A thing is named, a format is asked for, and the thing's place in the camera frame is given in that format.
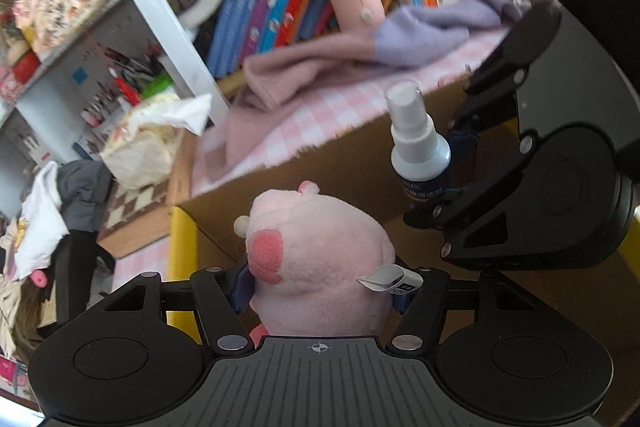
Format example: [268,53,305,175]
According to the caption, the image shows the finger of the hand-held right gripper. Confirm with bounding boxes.
[447,4,562,158]
[403,133,540,266]

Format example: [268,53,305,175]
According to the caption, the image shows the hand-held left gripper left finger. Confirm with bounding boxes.
[102,265,257,357]

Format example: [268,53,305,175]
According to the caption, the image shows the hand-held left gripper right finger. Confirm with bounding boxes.
[386,266,532,354]

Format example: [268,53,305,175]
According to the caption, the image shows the white spray bottle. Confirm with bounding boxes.
[384,78,453,208]

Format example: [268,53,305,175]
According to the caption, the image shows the yellow cardboard box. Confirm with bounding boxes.
[167,79,640,427]

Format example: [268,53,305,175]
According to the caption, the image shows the pink plush toy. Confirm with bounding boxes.
[233,181,425,339]

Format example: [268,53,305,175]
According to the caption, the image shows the brown checkered board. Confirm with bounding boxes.
[102,179,177,229]

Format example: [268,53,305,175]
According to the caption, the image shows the pink checked printed table mat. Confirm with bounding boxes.
[192,29,508,198]

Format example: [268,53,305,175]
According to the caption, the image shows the black chair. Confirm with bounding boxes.
[52,227,117,324]

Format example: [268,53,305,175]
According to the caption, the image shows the mauve and lavender cloth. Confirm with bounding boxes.
[205,0,538,182]

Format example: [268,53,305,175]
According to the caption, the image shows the grey garment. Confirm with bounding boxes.
[56,159,114,234]

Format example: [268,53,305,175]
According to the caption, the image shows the white garment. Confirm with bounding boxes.
[10,162,71,280]

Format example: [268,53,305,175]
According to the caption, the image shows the bundle of pens and markers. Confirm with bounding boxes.
[80,47,175,128]

